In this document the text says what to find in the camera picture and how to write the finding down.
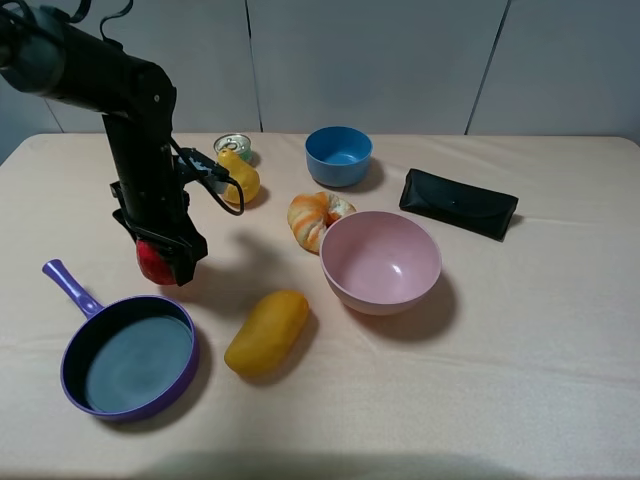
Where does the yellow mango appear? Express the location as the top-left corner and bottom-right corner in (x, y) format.
(224, 290), (310, 377)

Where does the black cable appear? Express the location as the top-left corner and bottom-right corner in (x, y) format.
(169, 137), (246, 217)

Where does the purple frying pan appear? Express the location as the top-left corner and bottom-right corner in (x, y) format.
(42, 259), (199, 422)

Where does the small tin can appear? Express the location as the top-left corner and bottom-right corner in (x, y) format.
(213, 133), (255, 166)

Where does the black glasses case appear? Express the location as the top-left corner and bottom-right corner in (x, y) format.
(399, 168), (519, 241)

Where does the red apple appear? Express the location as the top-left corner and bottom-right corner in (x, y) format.
(136, 239), (176, 285)

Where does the pink bowl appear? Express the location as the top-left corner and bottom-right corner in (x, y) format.
(319, 211), (442, 316)

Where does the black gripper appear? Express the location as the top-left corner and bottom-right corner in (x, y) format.
(111, 144), (207, 286)

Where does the orange striped bread ring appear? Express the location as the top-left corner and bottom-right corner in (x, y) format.
(287, 191), (357, 254)

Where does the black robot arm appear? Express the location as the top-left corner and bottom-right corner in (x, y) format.
(1, 1), (207, 286)

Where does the blue bowl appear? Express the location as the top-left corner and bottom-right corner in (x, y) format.
(305, 126), (373, 188)

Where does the yellow pear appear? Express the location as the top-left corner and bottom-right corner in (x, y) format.
(218, 149), (261, 204)

